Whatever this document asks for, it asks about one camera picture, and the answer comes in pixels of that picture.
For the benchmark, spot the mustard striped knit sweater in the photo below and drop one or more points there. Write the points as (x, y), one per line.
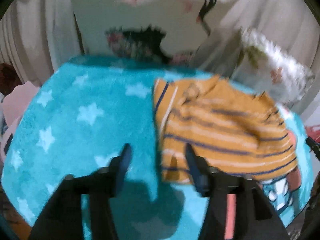
(236, 132)

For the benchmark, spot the white floral leaf pillow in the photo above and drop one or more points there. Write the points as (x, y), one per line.
(264, 67)

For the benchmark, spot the beige curtain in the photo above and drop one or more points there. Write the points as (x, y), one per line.
(38, 35)

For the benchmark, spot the white eyelash face cushion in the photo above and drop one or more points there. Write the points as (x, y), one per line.
(164, 31)

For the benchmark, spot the dark red plush toy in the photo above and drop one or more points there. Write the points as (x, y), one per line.
(8, 79)

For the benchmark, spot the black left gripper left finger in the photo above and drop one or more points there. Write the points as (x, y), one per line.
(61, 217)

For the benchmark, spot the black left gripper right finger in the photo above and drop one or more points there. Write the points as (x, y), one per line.
(237, 207)

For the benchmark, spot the turquoise cartoon fleece blanket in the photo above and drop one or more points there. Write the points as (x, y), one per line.
(79, 121)

